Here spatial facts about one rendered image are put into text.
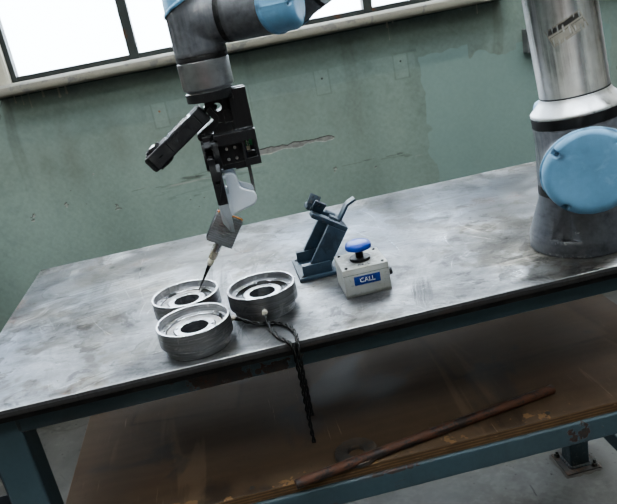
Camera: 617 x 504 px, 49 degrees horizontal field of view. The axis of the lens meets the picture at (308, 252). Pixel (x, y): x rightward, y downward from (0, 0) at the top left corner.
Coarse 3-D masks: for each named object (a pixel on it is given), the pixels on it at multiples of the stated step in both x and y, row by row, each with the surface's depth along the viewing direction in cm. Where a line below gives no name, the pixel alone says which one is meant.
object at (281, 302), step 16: (272, 272) 107; (288, 272) 105; (240, 288) 106; (256, 288) 105; (272, 288) 104; (288, 288) 100; (240, 304) 99; (256, 304) 98; (272, 304) 98; (288, 304) 100; (256, 320) 100
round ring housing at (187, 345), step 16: (208, 304) 99; (160, 320) 97; (176, 320) 99; (192, 320) 98; (208, 320) 96; (224, 320) 93; (160, 336) 92; (176, 336) 91; (192, 336) 90; (208, 336) 91; (224, 336) 93; (176, 352) 91; (192, 352) 91; (208, 352) 92
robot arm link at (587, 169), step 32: (544, 0) 80; (576, 0) 79; (544, 32) 81; (576, 32) 80; (544, 64) 83; (576, 64) 81; (544, 96) 85; (576, 96) 82; (608, 96) 82; (544, 128) 85; (576, 128) 82; (608, 128) 81; (544, 160) 85; (576, 160) 83; (608, 160) 82; (576, 192) 85; (608, 192) 84
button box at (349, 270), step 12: (372, 252) 105; (336, 264) 106; (348, 264) 103; (360, 264) 102; (372, 264) 101; (384, 264) 101; (348, 276) 101; (360, 276) 101; (372, 276) 101; (384, 276) 102; (348, 288) 101; (360, 288) 102; (372, 288) 102; (384, 288) 102
